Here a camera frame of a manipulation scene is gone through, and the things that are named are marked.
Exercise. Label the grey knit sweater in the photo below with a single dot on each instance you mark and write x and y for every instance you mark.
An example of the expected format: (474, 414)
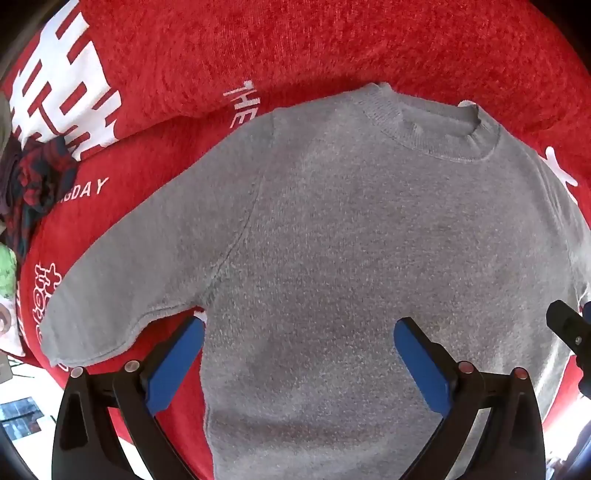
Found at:
(346, 230)

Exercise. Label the green patterned cloth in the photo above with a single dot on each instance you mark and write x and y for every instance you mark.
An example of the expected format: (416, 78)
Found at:
(7, 272)

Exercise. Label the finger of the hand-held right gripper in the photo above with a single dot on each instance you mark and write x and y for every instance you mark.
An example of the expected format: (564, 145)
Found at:
(570, 330)
(588, 311)

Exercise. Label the red navy plaid cloth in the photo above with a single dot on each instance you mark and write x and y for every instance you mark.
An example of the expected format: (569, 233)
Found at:
(41, 180)

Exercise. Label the olive cloth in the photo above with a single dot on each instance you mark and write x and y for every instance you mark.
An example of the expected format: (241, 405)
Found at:
(5, 134)

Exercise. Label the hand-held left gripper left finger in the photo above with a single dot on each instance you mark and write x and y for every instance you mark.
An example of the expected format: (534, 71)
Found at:
(173, 369)

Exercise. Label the white printed cloth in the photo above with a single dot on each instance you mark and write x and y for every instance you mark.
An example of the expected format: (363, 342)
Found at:
(11, 337)

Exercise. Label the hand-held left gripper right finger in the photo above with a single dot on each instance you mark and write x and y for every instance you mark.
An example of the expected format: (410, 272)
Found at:
(422, 364)

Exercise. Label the red printed blanket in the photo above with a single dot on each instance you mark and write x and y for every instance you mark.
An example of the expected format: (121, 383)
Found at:
(277, 46)

